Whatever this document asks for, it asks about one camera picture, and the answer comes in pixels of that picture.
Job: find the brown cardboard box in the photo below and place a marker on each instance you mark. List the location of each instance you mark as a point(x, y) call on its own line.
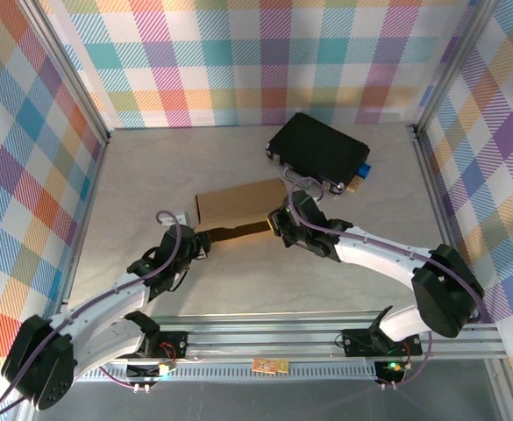
point(238, 204)

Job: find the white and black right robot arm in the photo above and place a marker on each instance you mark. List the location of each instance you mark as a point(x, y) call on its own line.
point(383, 259)

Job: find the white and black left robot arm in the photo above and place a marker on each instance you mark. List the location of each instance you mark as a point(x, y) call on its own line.
point(102, 316)

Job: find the small cork block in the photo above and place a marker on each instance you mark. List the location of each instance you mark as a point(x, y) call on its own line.
point(355, 184)

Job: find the small blue block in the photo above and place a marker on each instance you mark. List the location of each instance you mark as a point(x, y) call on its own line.
point(364, 171)

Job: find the small orange circuit board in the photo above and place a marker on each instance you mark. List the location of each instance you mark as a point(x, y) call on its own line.
point(269, 365)

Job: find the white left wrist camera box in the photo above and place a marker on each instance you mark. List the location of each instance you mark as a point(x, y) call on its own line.
point(182, 219)

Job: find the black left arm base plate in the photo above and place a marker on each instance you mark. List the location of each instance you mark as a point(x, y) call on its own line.
point(173, 344)

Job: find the aluminium mounting rail frame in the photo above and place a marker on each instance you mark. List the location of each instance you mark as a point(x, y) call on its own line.
point(260, 337)

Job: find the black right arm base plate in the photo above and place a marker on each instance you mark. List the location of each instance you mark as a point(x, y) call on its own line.
point(357, 342)

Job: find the aluminium corner post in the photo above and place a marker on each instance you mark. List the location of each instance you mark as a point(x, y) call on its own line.
point(453, 66)
point(72, 74)

